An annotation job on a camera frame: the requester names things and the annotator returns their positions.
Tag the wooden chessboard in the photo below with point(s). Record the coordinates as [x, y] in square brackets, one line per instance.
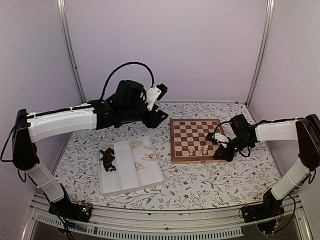
[191, 133]

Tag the white divided tray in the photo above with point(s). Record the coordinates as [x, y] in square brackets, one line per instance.
[126, 179]

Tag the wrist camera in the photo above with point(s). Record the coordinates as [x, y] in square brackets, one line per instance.
[217, 138]
[154, 94]

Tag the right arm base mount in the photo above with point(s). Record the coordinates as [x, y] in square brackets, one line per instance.
[262, 212]

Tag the aluminium frame post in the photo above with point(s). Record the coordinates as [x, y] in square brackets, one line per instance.
[270, 4]
[61, 6]

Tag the dark chess pieces pile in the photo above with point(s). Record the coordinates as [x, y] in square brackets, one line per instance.
[107, 158]

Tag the left aluminium frame post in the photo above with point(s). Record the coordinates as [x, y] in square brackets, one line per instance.
[61, 6]

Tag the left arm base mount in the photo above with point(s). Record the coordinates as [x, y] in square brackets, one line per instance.
[66, 209]

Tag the right aluminium frame post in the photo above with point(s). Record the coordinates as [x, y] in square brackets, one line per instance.
[270, 4]

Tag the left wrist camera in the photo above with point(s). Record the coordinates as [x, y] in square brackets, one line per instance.
[154, 94]

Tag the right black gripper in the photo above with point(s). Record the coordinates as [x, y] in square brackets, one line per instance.
[220, 150]

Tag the front aluminium rail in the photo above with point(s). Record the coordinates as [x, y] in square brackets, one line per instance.
[223, 223]

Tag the light chess pieces pile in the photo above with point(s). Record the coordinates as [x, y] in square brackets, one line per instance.
[143, 154]

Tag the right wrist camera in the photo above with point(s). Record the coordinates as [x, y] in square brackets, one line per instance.
[217, 138]

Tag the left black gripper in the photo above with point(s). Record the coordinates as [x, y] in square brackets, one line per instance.
[155, 119]

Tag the floral patterned table mat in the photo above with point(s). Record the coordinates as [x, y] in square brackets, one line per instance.
[186, 186]

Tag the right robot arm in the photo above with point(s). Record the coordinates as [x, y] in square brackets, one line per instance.
[303, 130]

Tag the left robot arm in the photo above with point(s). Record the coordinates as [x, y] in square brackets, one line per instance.
[130, 103]

